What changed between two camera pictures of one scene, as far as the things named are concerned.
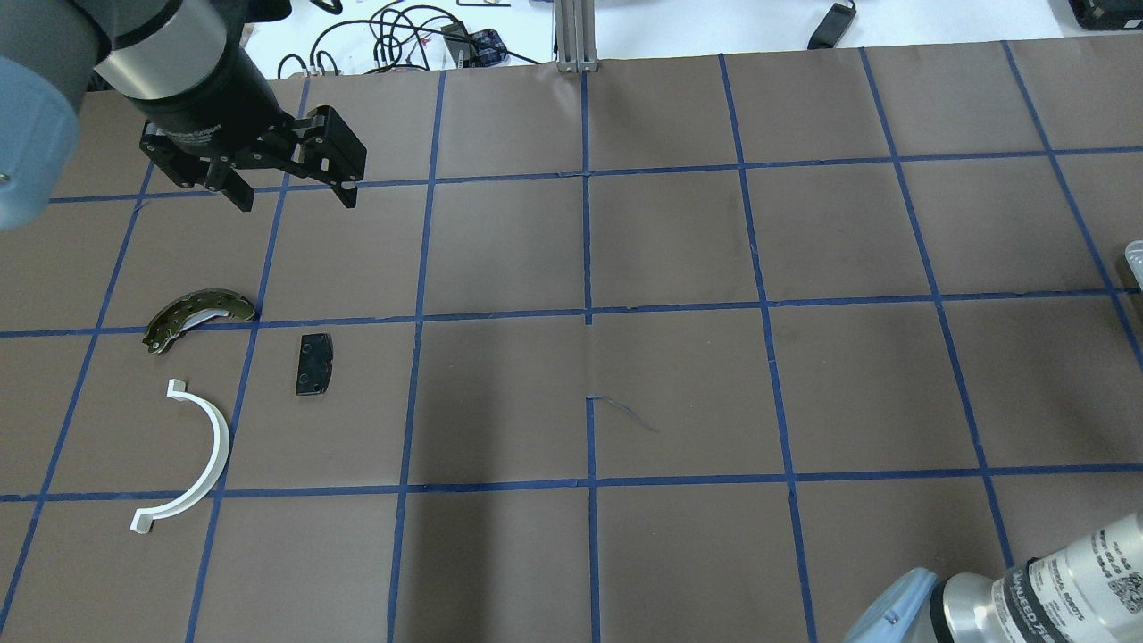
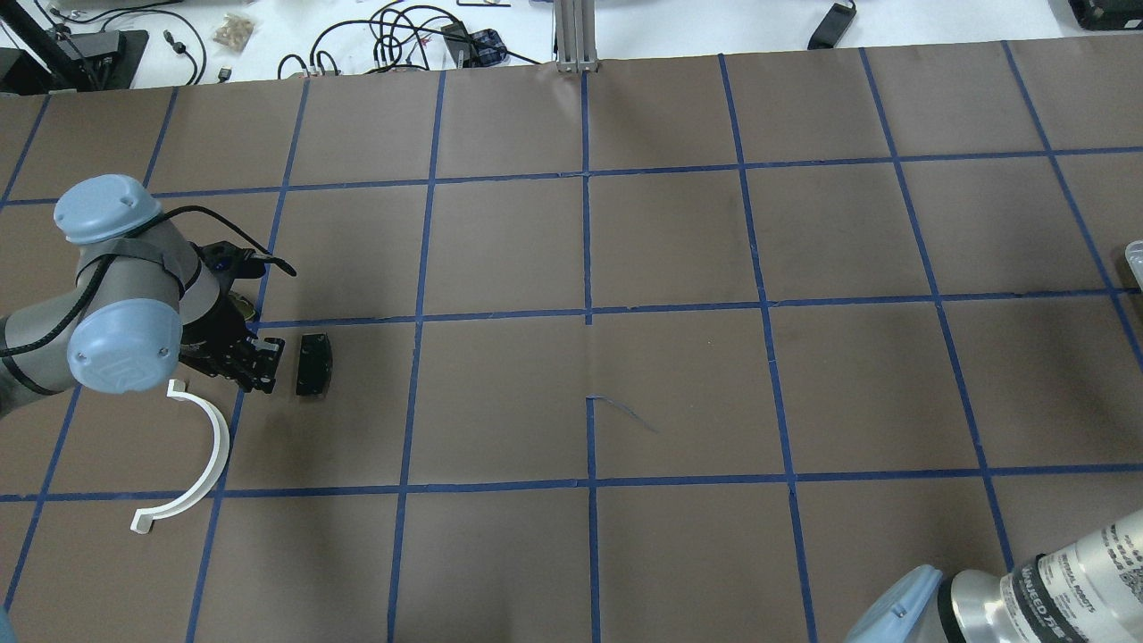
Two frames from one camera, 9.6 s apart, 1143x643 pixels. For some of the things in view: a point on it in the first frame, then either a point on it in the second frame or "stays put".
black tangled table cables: (412, 37) stays put
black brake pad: (315, 362) stays put
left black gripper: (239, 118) -> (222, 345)
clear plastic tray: (1134, 257) stays put
